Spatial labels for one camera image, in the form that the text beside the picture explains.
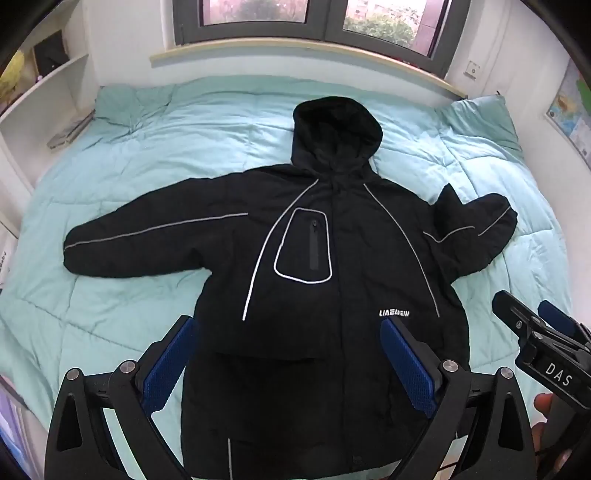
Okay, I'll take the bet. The yellow plush toy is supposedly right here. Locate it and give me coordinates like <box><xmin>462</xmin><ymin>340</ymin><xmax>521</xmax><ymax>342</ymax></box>
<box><xmin>0</xmin><ymin>48</ymin><xmax>31</xmax><ymax>101</ymax></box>

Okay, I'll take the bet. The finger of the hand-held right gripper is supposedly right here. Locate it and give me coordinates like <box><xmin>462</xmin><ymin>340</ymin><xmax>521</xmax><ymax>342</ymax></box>
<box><xmin>538</xmin><ymin>300</ymin><xmax>591</xmax><ymax>354</ymax></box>
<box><xmin>491</xmin><ymin>291</ymin><xmax>546</xmax><ymax>340</ymax></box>

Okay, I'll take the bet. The black hooded jacket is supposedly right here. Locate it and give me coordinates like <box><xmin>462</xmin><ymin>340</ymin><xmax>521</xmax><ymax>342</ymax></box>
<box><xmin>64</xmin><ymin>96</ymin><xmax>519</xmax><ymax>478</ymax></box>

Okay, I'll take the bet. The white wall shelf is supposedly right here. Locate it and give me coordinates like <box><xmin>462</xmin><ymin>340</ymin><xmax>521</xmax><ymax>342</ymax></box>
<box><xmin>0</xmin><ymin>18</ymin><xmax>96</xmax><ymax>243</ymax></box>

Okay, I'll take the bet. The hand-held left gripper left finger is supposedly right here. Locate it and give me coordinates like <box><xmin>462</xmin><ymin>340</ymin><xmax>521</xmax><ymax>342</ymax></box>
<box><xmin>44</xmin><ymin>315</ymin><xmax>199</xmax><ymax>480</ymax></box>

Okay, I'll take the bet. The grey book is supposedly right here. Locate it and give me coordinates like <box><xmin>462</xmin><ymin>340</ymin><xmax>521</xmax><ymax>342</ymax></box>
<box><xmin>46</xmin><ymin>111</ymin><xmax>95</xmax><ymax>151</ymax></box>

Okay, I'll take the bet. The wall map poster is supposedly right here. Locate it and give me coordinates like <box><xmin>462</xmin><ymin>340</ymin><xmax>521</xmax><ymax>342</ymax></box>
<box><xmin>545</xmin><ymin>69</ymin><xmax>591</xmax><ymax>168</ymax></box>

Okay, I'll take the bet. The dark framed window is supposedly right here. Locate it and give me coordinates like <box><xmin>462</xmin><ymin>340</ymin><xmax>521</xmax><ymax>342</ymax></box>
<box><xmin>173</xmin><ymin>0</ymin><xmax>455</xmax><ymax>78</ymax></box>

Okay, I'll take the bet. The beige window sill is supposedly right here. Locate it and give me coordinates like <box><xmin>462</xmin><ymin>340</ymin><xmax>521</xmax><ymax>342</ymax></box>
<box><xmin>150</xmin><ymin>39</ymin><xmax>468</xmax><ymax>100</ymax></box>

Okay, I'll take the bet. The black box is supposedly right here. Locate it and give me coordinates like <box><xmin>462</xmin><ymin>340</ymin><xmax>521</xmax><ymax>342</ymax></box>
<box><xmin>32</xmin><ymin>30</ymin><xmax>70</xmax><ymax>77</ymax></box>

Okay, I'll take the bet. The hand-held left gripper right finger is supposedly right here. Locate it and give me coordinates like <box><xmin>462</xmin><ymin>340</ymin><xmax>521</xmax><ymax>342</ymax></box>
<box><xmin>378</xmin><ymin>316</ymin><xmax>541</xmax><ymax>480</ymax></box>

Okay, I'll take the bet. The person's right hand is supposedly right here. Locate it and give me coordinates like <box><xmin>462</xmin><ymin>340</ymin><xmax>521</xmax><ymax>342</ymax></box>
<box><xmin>530</xmin><ymin>392</ymin><xmax>556</xmax><ymax>457</ymax></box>

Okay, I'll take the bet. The teal quilted blanket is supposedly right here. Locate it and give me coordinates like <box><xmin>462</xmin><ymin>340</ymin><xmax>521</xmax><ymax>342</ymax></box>
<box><xmin>0</xmin><ymin>75</ymin><xmax>561</xmax><ymax>462</ymax></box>

